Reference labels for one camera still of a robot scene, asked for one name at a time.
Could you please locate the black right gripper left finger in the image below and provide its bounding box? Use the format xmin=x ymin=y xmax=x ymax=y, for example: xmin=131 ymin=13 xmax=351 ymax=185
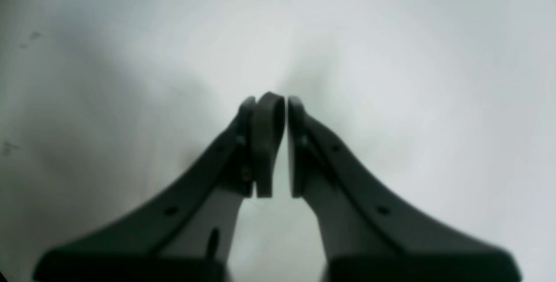
xmin=33 ymin=92 xmax=285 ymax=282

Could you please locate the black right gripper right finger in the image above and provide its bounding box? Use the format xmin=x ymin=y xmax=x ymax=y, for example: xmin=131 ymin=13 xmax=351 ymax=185
xmin=288 ymin=96 xmax=522 ymax=282

